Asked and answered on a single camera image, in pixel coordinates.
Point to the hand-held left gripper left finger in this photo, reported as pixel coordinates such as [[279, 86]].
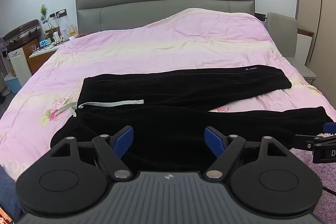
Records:
[[123, 141]]

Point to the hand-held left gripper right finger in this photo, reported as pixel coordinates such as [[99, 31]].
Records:
[[214, 141]]

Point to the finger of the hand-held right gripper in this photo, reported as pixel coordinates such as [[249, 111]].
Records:
[[304, 142], [331, 128]]

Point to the pink floral blanket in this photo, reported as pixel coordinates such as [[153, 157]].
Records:
[[157, 48]]

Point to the grey upholstered chair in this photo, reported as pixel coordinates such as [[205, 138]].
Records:
[[284, 37]]

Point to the beige wardrobe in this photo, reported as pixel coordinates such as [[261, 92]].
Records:
[[323, 16]]

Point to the white top nightstand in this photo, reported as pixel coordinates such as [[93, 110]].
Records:
[[44, 52]]

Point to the wooden cabinet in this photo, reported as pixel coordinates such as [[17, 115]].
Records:
[[32, 61]]

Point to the light blue bin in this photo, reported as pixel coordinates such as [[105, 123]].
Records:
[[11, 85]]

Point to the blue cloth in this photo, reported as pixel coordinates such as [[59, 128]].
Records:
[[8, 190]]

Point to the blue patterned tissue box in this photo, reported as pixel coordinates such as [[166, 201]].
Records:
[[44, 42]]

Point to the clear drinking glass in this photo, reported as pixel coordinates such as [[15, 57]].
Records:
[[33, 49]]

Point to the grey padded headboard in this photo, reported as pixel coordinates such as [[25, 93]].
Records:
[[157, 1]]

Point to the dark brown suitcase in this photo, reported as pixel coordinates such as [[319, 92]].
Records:
[[21, 32]]

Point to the small green potted plant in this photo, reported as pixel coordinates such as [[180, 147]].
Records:
[[43, 12]]

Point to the black wall outlet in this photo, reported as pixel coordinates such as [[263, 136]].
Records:
[[58, 13]]

